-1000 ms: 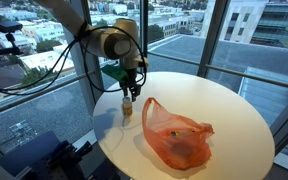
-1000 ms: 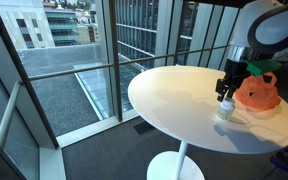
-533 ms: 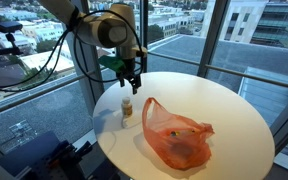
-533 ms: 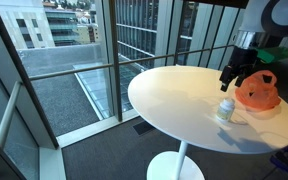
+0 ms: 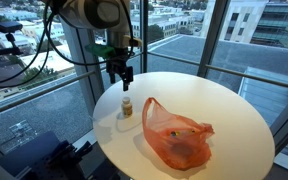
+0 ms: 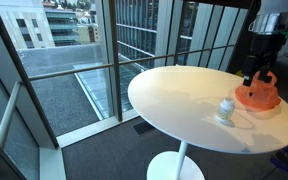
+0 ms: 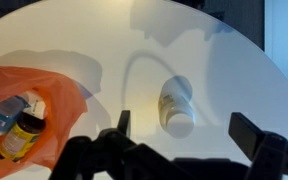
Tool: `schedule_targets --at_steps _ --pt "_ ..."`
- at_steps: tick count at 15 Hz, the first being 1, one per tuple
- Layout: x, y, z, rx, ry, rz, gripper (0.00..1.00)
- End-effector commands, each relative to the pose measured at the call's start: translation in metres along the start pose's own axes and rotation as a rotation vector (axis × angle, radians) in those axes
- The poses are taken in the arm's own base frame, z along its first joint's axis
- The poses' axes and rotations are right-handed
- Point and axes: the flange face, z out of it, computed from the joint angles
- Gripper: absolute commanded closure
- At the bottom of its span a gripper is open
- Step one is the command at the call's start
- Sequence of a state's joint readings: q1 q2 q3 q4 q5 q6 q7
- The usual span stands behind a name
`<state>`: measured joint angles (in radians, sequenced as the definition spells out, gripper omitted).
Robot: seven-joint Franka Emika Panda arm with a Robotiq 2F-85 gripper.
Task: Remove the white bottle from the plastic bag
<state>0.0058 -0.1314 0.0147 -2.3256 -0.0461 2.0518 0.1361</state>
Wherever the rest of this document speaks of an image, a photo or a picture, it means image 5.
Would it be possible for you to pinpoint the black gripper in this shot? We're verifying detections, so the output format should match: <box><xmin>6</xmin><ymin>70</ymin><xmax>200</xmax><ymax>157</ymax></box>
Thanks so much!
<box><xmin>105</xmin><ymin>46</ymin><xmax>135</xmax><ymax>92</ymax></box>

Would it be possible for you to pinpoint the white pill bottle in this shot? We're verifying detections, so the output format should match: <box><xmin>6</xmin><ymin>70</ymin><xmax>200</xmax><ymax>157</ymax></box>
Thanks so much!
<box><xmin>120</xmin><ymin>96</ymin><xmax>134</xmax><ymax>119</ymax></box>

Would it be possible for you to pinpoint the orange plastic bag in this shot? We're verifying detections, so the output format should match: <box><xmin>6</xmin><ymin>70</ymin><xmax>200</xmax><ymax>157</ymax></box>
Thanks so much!
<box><xmin>141</xmin><ymin>96</ymin><xmax>216</xmax><ymax>171</ymax></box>

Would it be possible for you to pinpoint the small yellow item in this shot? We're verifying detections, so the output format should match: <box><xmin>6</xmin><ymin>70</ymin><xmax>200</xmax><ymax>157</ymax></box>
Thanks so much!
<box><xmin>169</xmin><ymin>130</ymin><xmax>182</xmax><ymax>138</ymax></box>

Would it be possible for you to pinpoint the grey window handrail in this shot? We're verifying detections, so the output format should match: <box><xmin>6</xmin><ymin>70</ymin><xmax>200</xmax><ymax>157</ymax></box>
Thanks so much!
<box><xmin>0</xmin><ymin>69</ymin><xmax>98</xmax><ymax>120</ymax></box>
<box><xmin>146</xmin><ymin>50</ymin><xmax>288</xmax><ymax>92</ymax></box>

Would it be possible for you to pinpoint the black base equipment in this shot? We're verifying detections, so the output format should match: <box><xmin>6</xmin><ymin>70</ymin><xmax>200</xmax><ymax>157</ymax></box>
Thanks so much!
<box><xmin>29</xmin><ymin>140</ymin><xmax>122</xmax><ymax>180</ymax></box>

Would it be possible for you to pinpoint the blue base panel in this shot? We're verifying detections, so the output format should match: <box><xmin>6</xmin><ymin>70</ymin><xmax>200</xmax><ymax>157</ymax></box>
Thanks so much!
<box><xmin>0</xmin><ymin>130</ymin><xmax>70</xmax><ymax>178</ymax></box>

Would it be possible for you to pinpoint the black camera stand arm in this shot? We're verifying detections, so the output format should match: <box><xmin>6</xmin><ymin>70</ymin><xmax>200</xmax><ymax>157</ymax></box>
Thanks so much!
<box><xmin>0</xmin><ymin>31</ymin><xmax>24</xmax><ymax>58</ymax></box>

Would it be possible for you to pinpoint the black camera on stand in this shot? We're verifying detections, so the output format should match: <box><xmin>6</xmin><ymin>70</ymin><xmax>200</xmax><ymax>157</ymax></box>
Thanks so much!
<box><xmin>0</xmin><ymin>21</ymin><xmax>24</xmax><ymax>34</ymax></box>

